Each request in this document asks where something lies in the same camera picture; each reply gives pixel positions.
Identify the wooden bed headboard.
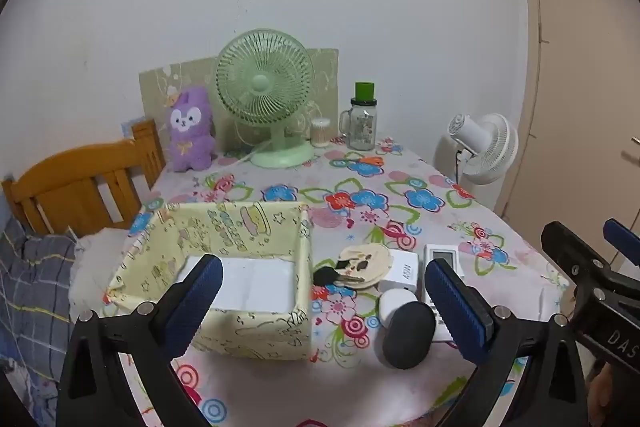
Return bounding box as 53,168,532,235
1,119,167,238

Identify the beige door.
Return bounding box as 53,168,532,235
510,0,640,269

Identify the grey plaid bedding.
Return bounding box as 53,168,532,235
0,217,77,408

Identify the beige patterned board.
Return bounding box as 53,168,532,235
138,48,339,152

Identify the white clip fan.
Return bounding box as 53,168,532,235
434,113,519,185

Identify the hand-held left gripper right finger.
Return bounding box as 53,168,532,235
424,258,591,427

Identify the white remote control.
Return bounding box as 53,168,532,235
422,244,467,342

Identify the cotton swab container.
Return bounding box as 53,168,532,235
310,117,332,148

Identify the person's right hand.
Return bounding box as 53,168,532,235
586,359,617,427

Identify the black car key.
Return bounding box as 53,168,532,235
313,259,366,289

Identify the green desk fan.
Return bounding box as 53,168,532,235
215,28,316,168

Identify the floral tablecloth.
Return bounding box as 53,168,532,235
102,137,573,427

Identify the white labelled charger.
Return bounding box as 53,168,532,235
378,250,418,294

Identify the white pillow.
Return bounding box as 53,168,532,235
69,227,133,319

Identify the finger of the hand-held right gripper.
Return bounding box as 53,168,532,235
602,218,640,269
541,221,613,308

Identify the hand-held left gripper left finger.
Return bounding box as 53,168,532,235
59,253,224,427

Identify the yellow cartoon print storage box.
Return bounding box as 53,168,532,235
103,201,314,361

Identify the purple plush toy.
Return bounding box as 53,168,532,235
166,87,217,172

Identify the white fan cable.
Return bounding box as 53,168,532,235
212,142,273,168

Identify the blue patterned card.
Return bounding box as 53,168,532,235
121,119,151,140

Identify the glass jar mug green lid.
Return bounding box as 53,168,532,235
340,82,378,151

